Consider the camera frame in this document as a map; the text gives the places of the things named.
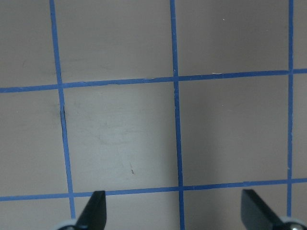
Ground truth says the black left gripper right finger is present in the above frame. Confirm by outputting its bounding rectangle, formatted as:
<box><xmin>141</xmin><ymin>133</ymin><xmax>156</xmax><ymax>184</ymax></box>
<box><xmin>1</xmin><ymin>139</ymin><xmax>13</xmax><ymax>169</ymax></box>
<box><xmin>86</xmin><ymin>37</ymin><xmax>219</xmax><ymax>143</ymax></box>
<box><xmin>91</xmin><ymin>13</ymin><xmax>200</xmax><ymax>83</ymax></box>
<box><xmin>240</xmin><ymin>189</ymin><xmax>287</xmax><ymax>230</ymax></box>

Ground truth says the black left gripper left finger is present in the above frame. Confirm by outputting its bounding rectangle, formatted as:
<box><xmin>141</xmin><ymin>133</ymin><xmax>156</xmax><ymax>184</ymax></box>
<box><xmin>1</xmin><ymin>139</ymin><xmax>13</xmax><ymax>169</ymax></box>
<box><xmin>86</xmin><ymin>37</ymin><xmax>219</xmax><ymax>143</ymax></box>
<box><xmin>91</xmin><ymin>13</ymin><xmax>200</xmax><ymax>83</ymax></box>
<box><xmin>75</xmin><ymin>191</ymin><xmax>106</xmax><ymax>230</ymax></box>

